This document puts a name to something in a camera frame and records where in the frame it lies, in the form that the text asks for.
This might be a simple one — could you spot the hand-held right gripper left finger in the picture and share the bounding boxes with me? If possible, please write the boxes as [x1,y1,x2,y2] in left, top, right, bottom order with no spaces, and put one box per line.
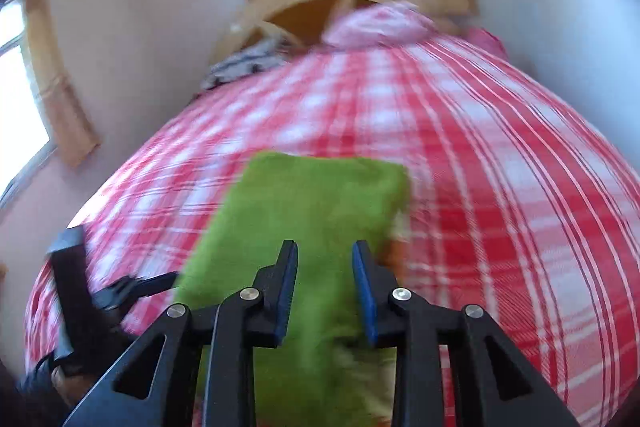
[62,239,299,427]

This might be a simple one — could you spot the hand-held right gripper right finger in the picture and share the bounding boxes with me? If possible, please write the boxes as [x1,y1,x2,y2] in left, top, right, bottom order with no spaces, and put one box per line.
[351,240,581,427]

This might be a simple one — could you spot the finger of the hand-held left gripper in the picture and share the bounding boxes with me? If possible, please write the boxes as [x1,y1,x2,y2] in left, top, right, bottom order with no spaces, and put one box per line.
[106,271,179,309]

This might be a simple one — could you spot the green striped knitted sweater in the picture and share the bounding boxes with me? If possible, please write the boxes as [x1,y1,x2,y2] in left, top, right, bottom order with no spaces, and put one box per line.
[175,151,413,427]

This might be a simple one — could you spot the person's left hand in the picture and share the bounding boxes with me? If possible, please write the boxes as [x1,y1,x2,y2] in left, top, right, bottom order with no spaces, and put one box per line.
[51,363,100,408]

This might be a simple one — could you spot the red plaid bed blanket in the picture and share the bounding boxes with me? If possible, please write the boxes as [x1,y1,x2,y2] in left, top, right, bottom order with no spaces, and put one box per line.
[25,29,638,427]

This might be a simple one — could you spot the white framed window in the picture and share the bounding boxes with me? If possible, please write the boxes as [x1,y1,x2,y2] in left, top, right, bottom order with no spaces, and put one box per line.
[0,0,56,208]

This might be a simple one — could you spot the grey patterned pillow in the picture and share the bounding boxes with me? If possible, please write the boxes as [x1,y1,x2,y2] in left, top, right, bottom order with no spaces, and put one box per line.
[200,38,286,90]

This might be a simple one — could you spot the pink pillow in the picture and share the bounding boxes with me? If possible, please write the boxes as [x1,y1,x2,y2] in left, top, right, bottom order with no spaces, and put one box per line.
[322,3,436,50]

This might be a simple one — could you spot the pink cloth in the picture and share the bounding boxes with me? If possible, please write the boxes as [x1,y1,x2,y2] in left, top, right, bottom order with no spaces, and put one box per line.
[465,27,506,58]

